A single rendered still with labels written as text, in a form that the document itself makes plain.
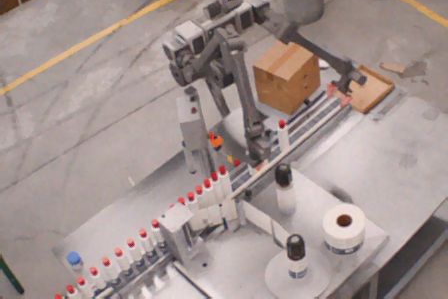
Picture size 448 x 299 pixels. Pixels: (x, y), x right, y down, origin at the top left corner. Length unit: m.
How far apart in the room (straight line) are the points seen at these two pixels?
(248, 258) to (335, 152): 0.81
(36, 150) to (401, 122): 2.87
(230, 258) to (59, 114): 2.72
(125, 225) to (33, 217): 1.50
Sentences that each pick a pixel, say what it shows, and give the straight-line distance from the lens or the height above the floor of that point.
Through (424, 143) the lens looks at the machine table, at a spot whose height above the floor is 0.83.
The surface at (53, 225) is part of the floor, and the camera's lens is 4.78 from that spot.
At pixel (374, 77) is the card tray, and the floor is 0.83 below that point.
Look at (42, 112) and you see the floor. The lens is 5.65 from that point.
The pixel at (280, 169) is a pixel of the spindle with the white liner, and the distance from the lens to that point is 3.11.
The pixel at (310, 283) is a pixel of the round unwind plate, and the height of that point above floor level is 0.89.
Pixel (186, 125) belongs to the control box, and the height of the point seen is 1.45.
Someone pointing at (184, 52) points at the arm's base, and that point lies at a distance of 3.31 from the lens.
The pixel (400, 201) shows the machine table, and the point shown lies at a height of 0.83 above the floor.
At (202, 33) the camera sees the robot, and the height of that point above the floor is 1.51.
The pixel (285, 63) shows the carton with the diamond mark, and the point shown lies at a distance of 3.72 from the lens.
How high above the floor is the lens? 3.52
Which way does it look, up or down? 45 degrees down
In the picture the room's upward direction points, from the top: 12 degrees counter-clockwise
